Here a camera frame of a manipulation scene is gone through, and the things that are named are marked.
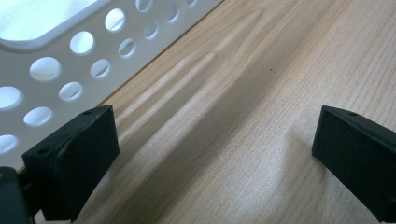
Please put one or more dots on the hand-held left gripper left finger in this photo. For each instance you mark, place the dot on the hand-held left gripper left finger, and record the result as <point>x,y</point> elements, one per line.
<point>74,161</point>

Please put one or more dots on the white plastic perforated basket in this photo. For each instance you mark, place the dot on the white plastic perforated basket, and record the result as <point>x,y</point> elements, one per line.
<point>77,68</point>

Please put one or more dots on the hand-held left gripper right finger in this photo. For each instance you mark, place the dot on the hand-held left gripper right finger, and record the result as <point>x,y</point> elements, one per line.
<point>358,155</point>

